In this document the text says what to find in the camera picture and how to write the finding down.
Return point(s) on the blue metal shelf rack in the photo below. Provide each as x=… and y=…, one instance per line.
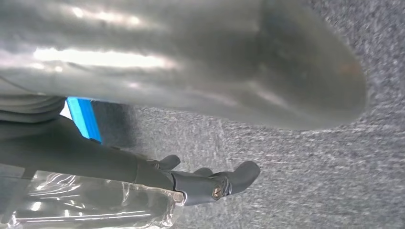
x=84, y=118

